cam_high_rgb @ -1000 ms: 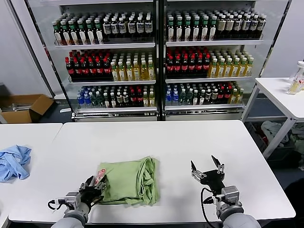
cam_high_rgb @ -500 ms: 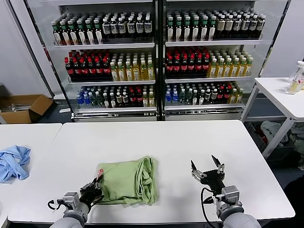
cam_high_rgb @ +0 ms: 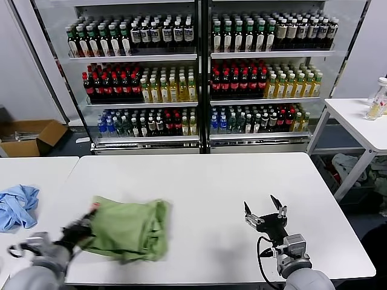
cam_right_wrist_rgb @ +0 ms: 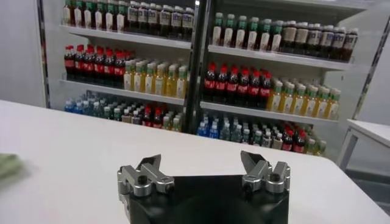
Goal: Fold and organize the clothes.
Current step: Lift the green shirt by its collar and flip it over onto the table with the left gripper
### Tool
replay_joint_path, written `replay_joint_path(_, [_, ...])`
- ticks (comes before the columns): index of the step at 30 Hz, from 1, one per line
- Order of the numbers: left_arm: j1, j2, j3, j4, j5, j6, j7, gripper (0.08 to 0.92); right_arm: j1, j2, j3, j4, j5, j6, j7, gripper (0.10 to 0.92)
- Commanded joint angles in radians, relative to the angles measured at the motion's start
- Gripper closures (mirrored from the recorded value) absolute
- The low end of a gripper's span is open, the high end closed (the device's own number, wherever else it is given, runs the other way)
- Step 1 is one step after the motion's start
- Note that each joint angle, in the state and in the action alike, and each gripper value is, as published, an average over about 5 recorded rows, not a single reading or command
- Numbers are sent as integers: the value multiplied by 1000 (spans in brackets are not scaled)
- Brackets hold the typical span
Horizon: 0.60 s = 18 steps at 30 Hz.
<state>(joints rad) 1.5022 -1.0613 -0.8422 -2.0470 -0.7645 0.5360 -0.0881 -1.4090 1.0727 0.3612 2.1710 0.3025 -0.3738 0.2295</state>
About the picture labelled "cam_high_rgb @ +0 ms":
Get drinks shelf cabinet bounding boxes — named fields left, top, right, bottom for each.
left=28, top=0, right=207, bottom=155
left=204, top=0, right=373, bottom=155

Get red cloth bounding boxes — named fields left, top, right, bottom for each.
left=328, top=164, right=341, bottom=184

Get crumpled light blue shirt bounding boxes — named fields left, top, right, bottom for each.
left=0, top=184, right=40, bottom=233

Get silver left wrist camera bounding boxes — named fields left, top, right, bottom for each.
left=25, top=234, right=51, bottom=251

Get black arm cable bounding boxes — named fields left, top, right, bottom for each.
left=256, top=235, right=287, bottom=285
left=7, top=241, right=31, bottom=259

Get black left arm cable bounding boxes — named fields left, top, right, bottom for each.
left=7, top=241, right=31, bottom=259

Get right drinks shelf cabinet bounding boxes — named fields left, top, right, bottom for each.
left=204, top=0, right=373, bottom=155

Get dark green cloth pile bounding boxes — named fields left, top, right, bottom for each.
left=369, top=156, right=387, bottom=187

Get clear bottle white cap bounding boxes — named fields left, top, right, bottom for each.
left=373, top=77, right=387, bottom=117

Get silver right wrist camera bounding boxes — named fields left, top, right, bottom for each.
left=282, top=234, right=308, bottom=257

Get open cardboard box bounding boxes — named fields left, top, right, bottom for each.
left=0, top=119, right=68, bottom=157

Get left drinks shelf cabinet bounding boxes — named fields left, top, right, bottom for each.
left=28, top=0, right=207, bottom=155

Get grey cloth pile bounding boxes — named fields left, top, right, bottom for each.
left=331, top=153, right=366, bottom=181

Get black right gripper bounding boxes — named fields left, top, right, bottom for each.
left=243, top=194, right=290, bottom=243

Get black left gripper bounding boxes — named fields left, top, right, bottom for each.
left=61, top=209, right=97, bottom=247

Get person in black clothes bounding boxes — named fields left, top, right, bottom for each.
left=361, top=220, right=387, bottom=272

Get clear bottle yellow content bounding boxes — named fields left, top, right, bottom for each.
left=365, top=90, right=381, bottom=121

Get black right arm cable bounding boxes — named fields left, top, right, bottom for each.
left=256, top=235, right=287, bottom=285

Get metal parts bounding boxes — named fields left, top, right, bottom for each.
left=10, top=129, right=39, bottom=141

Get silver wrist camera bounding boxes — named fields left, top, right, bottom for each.
left=25, top=234, right=51, bottom=251
left=282, top=234, right=308, bottom=257

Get light green t-shirt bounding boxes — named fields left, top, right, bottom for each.
left=79, top=195, right=173, bottom=264

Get white side table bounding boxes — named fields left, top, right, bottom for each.
left=305, top=97, right=387, bottom=203

